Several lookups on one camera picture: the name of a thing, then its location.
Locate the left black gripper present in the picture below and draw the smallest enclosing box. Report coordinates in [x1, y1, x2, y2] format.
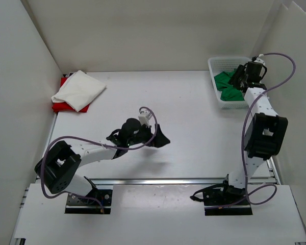
[127, 121, 169, 148]

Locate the green garment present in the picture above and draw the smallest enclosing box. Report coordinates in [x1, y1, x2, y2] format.
[214, 69, 244, 102]

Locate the white t-shirt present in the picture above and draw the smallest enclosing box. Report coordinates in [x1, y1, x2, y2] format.
[51, 70, 107, 112]

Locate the red t-shirt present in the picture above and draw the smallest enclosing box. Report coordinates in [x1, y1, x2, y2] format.
[52, 77, 89, 114]

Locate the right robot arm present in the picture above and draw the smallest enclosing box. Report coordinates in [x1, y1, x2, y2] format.
[219, 58, 288, 204]

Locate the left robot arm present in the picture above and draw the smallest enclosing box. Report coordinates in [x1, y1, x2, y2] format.
[41, 118, 170, 205]

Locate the white plastic basket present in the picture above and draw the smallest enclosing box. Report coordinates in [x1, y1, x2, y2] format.
[208, 57, 252, 109]

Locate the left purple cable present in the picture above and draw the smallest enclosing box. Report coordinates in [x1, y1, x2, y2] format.
[39, 106, 158, 214]

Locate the purple cable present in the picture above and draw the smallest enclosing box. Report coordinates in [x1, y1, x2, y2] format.
[39, 106, 158, 214]
[241, 53, 296, 205]

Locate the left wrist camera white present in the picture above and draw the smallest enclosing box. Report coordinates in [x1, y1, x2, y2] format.
[138, 109, 152, 127]

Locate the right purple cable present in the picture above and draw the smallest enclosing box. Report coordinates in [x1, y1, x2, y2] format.
[241, 53, 296, 205]

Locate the aluminium rail front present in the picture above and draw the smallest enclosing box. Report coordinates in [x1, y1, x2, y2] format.
[91, 178, 224, 185]

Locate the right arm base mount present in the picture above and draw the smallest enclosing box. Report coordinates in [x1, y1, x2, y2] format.
[190, 183, 253, 216]

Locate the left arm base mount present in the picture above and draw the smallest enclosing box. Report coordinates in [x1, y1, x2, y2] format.
[65, 185, 113, 215]

